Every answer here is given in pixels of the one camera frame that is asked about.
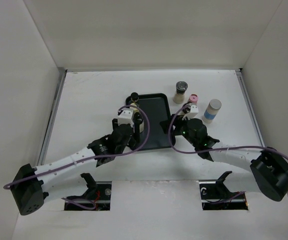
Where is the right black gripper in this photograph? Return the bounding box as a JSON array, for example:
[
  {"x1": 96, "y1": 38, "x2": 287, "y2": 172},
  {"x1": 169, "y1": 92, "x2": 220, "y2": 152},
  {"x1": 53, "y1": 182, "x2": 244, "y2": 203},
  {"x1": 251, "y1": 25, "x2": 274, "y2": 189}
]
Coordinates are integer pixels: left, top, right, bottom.
[{"x1": 160, "y1": 113, "x2": 198, "y2": 147}]

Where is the black top grinder bottle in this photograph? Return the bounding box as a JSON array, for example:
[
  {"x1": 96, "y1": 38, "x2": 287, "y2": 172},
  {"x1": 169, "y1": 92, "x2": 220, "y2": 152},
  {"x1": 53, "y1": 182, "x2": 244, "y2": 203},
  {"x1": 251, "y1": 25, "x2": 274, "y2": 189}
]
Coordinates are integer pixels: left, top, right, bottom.
[{"x1": 134, "y1": 112, "x2": 144, "y2": 133}]

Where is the yellow cap seasoning shaker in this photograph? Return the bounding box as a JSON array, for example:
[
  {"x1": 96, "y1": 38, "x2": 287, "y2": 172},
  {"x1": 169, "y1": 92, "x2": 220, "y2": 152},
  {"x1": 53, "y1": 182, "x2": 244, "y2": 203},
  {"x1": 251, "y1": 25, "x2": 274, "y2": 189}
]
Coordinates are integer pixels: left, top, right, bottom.
[{"x1": 130, "y1": 102, "x2": 139, "y2": 108}]

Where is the small brown spice bottle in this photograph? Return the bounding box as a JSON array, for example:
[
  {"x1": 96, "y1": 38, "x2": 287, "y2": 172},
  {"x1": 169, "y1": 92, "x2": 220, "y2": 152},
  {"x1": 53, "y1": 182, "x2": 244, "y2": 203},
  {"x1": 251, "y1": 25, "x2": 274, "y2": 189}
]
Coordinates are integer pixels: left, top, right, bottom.
[{"x1": 130, "y1": 92, "x2": 139, "y2": 103}]

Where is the pink cap seasoning shaker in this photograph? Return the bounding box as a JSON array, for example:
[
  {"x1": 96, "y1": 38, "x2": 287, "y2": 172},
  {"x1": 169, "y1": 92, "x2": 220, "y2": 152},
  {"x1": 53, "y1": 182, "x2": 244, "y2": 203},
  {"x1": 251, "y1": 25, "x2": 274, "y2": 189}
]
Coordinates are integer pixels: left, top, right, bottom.
[{"x1": 188, "y1": 94, "x2": 199, "y2": 106}]

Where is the black cap pepper grinder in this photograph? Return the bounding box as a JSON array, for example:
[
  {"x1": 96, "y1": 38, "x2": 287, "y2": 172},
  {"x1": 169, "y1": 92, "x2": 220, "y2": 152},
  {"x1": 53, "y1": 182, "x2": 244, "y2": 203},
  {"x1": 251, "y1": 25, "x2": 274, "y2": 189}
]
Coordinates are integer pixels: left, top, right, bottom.
[{"x1": 173, "y1": 81, "x2": 188, "y2": 104}]

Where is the small dark cap bottle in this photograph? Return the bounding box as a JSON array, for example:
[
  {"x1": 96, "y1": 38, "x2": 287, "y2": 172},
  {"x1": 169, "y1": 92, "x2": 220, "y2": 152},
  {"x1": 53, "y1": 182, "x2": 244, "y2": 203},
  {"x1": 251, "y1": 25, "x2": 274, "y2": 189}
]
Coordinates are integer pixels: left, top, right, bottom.
[{"x1": 180, "y1": 107, "x2": 190, "y2": 116}]

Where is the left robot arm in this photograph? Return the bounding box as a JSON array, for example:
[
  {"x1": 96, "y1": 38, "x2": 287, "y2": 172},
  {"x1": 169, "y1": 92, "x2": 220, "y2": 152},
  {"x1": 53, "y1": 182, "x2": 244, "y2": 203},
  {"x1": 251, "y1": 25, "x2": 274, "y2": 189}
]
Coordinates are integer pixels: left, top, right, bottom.
[{"x1": 4, "y1": 109, "x2": 150, "y2": 216}]

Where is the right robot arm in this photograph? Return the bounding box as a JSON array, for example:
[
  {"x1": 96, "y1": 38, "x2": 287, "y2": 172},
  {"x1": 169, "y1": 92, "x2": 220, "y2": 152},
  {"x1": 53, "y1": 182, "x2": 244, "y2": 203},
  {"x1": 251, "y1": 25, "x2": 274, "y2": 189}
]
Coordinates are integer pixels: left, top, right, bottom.
[{"x1": 160, "y1": 115, "x2": 288, "y2": 202}]

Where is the black rectangular tray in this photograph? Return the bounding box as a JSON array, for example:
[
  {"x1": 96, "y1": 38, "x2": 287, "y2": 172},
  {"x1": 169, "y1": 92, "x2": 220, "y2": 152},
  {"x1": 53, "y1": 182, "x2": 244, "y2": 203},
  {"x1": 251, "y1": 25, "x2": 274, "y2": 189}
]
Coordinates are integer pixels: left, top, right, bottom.
[{"x1": 138, "y1": 93, "x2": 171, "y2": 151}]

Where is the blue label silver cap jar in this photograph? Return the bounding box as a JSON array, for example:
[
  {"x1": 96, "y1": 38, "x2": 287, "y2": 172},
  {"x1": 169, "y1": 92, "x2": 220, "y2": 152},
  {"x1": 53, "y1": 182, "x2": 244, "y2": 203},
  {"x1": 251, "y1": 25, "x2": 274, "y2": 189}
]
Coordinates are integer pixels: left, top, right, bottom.
[{"x1": 202, "y1": 99, "x2": 222, "y2": 123}]

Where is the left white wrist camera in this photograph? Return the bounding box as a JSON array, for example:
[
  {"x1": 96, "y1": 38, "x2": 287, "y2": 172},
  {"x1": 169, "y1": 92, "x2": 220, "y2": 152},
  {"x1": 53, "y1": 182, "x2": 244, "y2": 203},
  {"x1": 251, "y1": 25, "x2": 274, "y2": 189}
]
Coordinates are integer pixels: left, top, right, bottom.
[{"x1": 117, "y1": 109, "x2": 134, "y2": 127}]

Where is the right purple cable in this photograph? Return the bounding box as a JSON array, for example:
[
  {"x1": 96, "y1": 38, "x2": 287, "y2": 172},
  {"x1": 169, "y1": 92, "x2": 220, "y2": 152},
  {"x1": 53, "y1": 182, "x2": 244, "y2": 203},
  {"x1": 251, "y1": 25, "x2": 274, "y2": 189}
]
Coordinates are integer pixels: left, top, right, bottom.
[{"x1": 167, "y1": 105, "x2": 288, "y2": 204}]

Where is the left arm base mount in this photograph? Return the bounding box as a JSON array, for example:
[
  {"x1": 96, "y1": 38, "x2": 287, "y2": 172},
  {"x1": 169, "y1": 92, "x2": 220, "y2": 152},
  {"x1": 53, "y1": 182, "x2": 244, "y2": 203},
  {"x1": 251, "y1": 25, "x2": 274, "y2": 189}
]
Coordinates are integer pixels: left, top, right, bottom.
[{"x1": 64, "y1": 173, "x2": 112, "y2": 211}]

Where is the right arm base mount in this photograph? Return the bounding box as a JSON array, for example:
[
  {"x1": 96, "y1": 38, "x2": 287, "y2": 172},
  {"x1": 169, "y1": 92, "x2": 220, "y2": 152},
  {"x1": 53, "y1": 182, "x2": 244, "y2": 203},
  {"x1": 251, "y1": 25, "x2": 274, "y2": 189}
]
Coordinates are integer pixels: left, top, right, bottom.
[{"x1": 199, "y1": 171, "x2": 248, "y2": 211}]

